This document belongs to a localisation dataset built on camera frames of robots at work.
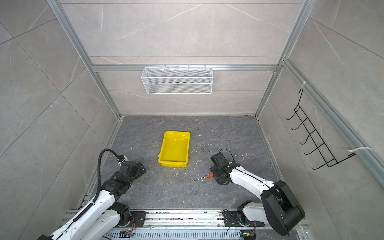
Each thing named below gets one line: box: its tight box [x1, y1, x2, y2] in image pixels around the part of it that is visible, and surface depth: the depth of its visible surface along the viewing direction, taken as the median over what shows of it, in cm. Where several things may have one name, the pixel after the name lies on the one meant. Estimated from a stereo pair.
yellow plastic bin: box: [158, 131, 191, 168], surface depth 97 cm
